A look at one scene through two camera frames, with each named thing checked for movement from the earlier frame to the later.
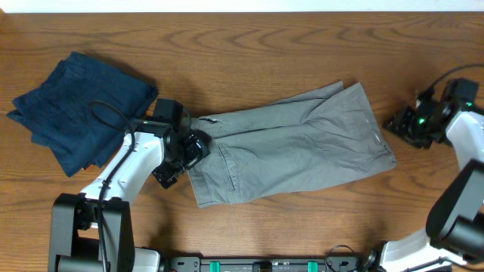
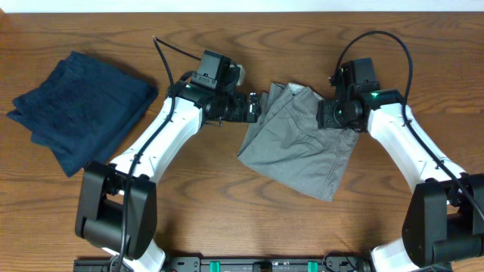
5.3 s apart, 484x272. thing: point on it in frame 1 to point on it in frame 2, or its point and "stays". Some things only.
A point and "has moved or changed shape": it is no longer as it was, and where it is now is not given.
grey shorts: [267, 149] has moved or changed shape
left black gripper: [185, 160] to [252, 108]
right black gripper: [401, 126] to [325, 115]
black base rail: [196, 264] stays
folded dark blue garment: [80, 109] stays
